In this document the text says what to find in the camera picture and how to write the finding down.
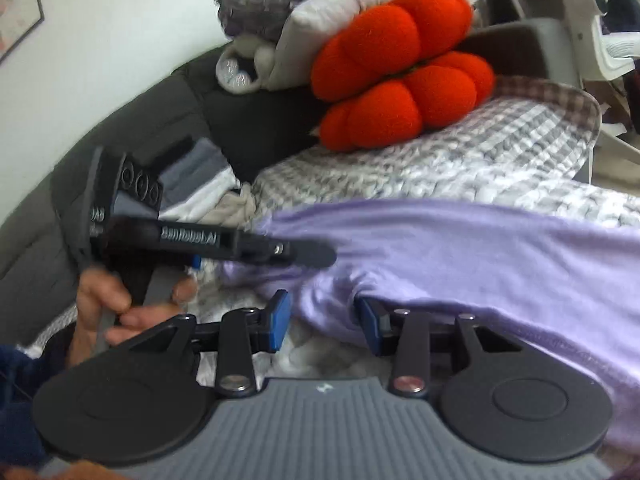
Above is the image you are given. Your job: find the grey checked quilt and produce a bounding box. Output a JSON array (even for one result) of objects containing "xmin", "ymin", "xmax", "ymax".
[{"xmin": 30, "ymin": 97, "xmax": 640, "ymax": 381}]

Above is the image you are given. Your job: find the dark grey sofa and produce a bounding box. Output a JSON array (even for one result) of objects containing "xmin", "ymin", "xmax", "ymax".
[{"xmin": 0, "ymin": 17, "xmax": 586, "ymax": 346}]

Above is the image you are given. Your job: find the large framed wall picture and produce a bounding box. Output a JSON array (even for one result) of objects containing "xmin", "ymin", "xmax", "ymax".
[{"xmin": 0, "ymin": 0, "xmax": 46, "ymax": 63}]

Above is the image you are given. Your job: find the grey gingham cloth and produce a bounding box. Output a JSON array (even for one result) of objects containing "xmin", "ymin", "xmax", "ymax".
[{"xmin": 492, "ymin": 75, "xmax": 601, "ymax": 126}]

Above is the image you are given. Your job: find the white plush toy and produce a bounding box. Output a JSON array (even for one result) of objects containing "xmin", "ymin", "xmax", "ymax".
[{"xmin": 215, "ymin": 35, "xmax": 278, "ymax": 95}]

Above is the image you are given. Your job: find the person's left hand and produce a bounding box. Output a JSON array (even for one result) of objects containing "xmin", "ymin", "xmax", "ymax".
[{"xmin": 67, "ymin": 265, "xmax": 199, "ymax": 368}]

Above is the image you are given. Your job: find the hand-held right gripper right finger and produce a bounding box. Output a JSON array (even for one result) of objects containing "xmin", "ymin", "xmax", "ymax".
[{"xmin": 354, "ymin": 297, "xmax": 521, "ymax": 395}]

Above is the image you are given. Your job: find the folded white garment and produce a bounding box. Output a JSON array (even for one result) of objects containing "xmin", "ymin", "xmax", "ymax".
[{"xmin": 170, "ymin": 180, "xmax": 256, "ymax": 226}]

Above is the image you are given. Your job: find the orange flower-shaped cushion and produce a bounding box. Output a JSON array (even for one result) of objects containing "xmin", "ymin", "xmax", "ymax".
[{"xmin": 310, "ymin": 0, "xmax": 496, "ymax": 153}]

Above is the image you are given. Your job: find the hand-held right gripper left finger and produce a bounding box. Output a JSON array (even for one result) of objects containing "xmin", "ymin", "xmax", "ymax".
[{"xmin": 117, "ymin": 290, "xmax": 293, "ymax": 397}]

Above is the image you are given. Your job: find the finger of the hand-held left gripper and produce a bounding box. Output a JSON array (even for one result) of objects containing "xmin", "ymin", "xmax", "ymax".
[{"xmin": 235, "ymin": 234, "xmax": 337, "ymax": 269}]

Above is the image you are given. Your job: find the folded grey garment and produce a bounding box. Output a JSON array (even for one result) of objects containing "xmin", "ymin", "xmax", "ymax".
[{"xmin": 160, "ymin": 137, "xmax": 236, "ymax": 206}]

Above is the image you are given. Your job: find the grey backpack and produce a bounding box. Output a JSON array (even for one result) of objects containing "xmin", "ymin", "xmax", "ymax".
[{"xmin": 210, "ymin": 0, "xmax": 386, "ymax": 41}]

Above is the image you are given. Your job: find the lilac knit sweater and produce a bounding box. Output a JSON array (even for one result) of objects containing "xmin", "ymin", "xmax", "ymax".
[{"xmin": 220, "ymin": 199, "xmax": 640, "ymax": 456}]

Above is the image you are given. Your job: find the light grey cushion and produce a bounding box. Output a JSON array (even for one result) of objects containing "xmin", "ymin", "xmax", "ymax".
[{"xmin": 265, "ymin": 0, "xmax": 441, "ymax": 92}]

